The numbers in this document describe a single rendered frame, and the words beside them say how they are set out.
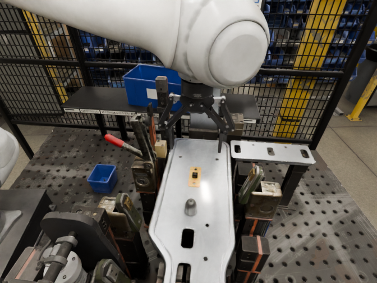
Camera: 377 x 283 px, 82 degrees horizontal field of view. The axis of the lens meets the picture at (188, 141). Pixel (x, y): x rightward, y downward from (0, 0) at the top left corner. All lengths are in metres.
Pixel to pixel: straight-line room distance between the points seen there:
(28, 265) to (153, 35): 0.49
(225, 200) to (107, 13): 0.54
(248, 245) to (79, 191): 0.82
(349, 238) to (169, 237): 0.75
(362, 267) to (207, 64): 0.96
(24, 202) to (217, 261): 0.78
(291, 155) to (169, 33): 0.68
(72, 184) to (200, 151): 0.69
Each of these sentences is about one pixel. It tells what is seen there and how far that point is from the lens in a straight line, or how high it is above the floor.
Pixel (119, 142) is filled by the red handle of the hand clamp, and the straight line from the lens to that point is 0.67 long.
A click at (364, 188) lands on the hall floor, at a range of 2.50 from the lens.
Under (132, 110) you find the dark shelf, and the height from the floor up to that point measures 1.03.
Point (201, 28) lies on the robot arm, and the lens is 0.26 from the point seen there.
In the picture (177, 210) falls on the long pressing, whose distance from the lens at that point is 0.64.
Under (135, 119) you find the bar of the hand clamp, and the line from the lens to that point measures 0.59.
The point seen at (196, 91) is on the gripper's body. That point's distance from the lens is 0.49.
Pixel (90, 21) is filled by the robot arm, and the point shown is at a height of 1.48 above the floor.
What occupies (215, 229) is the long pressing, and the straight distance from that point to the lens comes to 0.61.
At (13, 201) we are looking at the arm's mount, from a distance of 1.11.
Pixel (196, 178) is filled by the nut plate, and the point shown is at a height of 1.00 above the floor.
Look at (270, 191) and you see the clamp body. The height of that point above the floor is 1.04.
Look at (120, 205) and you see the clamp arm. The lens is 0.55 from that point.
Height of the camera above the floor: 1.53
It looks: 39 degrees down
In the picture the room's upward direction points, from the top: straight up
